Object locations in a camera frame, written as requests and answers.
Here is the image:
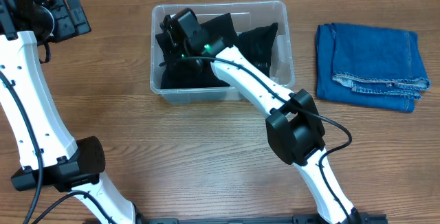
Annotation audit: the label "dark navy knit garment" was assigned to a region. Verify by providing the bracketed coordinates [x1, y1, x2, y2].
[155, 10, 238, 76]

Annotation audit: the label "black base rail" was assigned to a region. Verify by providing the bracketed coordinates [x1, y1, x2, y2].
[144, 213, 388, 224]

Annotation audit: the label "black garment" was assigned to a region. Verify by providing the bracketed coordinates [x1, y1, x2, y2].
[238, 23, 278, 77]

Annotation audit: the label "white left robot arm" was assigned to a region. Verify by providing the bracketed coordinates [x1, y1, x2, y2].
[1, 0, 144, 223]

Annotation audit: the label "blue denim jeans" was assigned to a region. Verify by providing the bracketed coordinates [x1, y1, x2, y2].
[315, 23, 431, 113]

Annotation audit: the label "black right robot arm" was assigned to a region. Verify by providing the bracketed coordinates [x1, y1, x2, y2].
[156, 8, 362, 223]

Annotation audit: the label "small black cloth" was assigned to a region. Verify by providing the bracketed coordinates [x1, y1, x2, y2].
[160, 69, 230, 89]

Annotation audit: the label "clear plastic storage bin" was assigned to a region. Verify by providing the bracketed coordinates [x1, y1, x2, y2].
[150, 1, 295, 104]

